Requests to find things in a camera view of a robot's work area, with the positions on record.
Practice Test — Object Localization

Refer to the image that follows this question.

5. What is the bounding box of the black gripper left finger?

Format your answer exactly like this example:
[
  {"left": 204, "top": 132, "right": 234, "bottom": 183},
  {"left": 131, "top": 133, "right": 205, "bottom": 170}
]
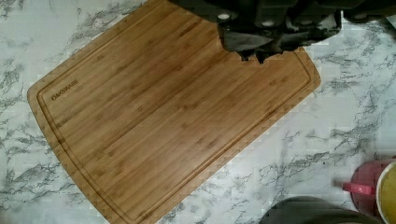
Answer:
[{"left": 218, "top": 26, "right": 273, "bottom": 62}]

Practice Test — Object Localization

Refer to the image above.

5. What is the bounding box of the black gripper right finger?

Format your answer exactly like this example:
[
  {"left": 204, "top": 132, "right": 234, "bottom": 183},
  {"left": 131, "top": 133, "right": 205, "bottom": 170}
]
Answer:
[{"left": 255, "top": 21, "right": 341, "bottom": 63}]

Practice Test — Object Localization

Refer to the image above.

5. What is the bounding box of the bamboo cutting board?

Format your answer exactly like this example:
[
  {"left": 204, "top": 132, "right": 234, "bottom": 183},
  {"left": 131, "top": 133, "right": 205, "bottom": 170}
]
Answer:
[{"left": 27, "top": 0, "right": 320, "bottom": 224}]

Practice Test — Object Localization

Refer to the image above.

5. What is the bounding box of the dark grey round object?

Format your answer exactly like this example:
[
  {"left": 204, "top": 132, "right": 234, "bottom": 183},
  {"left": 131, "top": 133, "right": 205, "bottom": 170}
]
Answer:
[{"left": 260, "top": 196, "right": 380, "bottom": 224}]

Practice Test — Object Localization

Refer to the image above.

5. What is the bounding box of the red mug with yellow interior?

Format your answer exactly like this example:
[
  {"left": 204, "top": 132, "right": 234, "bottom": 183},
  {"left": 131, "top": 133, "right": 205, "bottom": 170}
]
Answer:
[{"left": 342, "top": 159, "right": 395, "bottom": 224}]

